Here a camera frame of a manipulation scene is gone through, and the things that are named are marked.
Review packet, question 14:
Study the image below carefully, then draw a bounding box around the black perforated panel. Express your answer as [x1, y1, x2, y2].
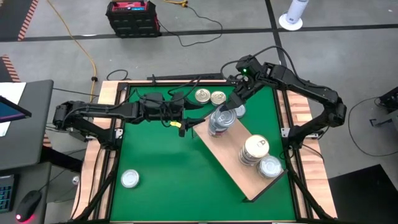
[146, 73, 224, 81]

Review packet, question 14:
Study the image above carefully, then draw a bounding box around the black coiled floor cable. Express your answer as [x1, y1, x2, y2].
[106, 68, 130, 82]

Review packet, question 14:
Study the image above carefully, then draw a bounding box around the green table mat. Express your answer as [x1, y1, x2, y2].
[110, 85, 296, 222]

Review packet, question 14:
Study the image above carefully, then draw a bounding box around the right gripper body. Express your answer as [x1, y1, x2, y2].
[231, 74, 261, 99]

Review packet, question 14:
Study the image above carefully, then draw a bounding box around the white paper sheet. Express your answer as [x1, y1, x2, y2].
[0, 82, 27, 138]

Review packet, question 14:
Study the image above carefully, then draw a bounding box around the black computer mouse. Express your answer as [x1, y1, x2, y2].
[14, 189, 42, 223]

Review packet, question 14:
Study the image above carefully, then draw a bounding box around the white round stand base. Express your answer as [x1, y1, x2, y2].
[279, 0, 310, 32]

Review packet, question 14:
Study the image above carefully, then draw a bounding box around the black orange-striped floor mat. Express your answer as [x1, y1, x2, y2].
[0, 55, 52, 147]
[0, 0, 40, 42]

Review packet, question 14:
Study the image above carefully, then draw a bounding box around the backlit keyboard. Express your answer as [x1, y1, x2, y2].
[0, 174, 16, 214]

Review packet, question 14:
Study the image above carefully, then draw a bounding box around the grey keyboard tray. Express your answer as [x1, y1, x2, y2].
[0, 161, 52, 224]

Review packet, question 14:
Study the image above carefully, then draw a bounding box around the grey desk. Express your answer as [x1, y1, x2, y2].
[0, 79, 54, 171]

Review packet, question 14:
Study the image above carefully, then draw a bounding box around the thin black cable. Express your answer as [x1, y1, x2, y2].
[52, 87, 100, 97]

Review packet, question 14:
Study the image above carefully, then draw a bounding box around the silver-lid seafood can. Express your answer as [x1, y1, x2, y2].
[257, 155, 282, 178]
[121, 169, 141, 189]
[208, 123, 230, 135]
[256, 167, 279, 180]

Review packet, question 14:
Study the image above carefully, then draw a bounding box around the long black floor cable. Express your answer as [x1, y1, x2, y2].
[347, 96, 398, 155]

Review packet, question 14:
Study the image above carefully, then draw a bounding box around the red label seafood can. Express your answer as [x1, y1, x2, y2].
[208, 127, 228, 138]

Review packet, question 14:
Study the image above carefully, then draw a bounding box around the black crate with red top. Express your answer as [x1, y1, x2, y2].
[105, 0, 162, 39]

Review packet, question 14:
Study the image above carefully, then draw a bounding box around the plain black floor mat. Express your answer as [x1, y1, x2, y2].
[328, 164, 398, 224]

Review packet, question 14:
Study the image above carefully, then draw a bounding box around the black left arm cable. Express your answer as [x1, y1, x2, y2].
[126, 76, 203, 108]

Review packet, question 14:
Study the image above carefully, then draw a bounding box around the black desk base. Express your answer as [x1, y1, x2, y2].
[40, 146, 83, 174]

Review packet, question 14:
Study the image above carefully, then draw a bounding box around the yellow extension cable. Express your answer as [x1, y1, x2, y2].
[45, 0, 99, 114]

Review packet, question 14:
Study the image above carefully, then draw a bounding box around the black equipment box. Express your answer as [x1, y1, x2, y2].
[374, 86, 398, 113]

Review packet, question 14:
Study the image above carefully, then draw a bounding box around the yellow power cord plug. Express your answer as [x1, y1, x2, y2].
[164, 0, 189, 8]

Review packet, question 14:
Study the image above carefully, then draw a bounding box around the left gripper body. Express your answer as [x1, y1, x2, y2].
[161, 92, 187, 122]

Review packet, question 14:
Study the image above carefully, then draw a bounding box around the teal label seafood can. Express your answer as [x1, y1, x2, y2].
[213, 108, 238, 128]

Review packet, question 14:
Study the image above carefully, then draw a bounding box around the black crate power cable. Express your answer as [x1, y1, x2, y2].
[157, 3, 224, 48]

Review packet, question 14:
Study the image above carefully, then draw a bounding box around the blue albacore tuna can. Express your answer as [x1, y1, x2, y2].
[208, 116, 233, 133]
[234, 105, 247, 119]

